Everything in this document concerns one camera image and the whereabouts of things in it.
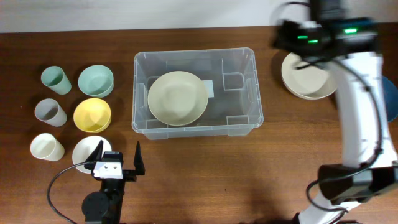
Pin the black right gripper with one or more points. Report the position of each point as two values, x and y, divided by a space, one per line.
301 29

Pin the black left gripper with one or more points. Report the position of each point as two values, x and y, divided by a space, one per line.
130 175

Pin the blue plate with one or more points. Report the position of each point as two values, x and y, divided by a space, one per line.
390 97

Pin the beige plate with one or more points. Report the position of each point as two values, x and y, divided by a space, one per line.
309 83
178 98

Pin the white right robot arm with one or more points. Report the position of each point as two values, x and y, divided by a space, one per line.
369 166

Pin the white plastic bowl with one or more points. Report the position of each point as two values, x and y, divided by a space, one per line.
86 146

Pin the yellow plastic bowl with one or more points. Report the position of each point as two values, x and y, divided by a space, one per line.
92 115

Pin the white plastic cup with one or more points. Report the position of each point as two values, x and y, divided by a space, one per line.
46 147

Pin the green plastic bowl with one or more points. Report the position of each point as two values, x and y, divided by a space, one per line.
96 81

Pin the grey plastic cup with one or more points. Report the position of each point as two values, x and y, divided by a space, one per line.
50 112

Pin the green plastic cup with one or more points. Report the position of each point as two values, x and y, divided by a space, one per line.
55 78

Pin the clear plastic storage bin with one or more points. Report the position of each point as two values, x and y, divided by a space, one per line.
235 109

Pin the white label in bin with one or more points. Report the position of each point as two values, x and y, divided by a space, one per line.
209 87

